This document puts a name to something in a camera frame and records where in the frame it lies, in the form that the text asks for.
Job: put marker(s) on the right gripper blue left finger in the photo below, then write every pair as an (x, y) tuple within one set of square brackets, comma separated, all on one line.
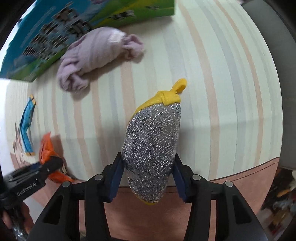
[(114, 178)]

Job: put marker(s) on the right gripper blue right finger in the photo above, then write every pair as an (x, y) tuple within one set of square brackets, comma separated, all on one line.
[(178, 173)]

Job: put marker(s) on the blue snack packet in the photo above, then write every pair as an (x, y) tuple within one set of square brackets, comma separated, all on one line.
[(25, 125)]

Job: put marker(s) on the yellow silver scrubber sponge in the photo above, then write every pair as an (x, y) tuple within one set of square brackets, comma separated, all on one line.
[(150, 144)]

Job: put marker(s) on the orange snack packet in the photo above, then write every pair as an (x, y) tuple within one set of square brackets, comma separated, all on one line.
[(51, 156)]

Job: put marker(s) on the lilac cloth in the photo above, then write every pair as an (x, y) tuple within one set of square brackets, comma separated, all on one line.
[(95, 50)]

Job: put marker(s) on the person's left hand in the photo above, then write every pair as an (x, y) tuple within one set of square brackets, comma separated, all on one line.
[(19, 216)]

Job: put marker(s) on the cardboard box with blue print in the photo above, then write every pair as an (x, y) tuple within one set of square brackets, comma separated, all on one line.
[(46, 32)]

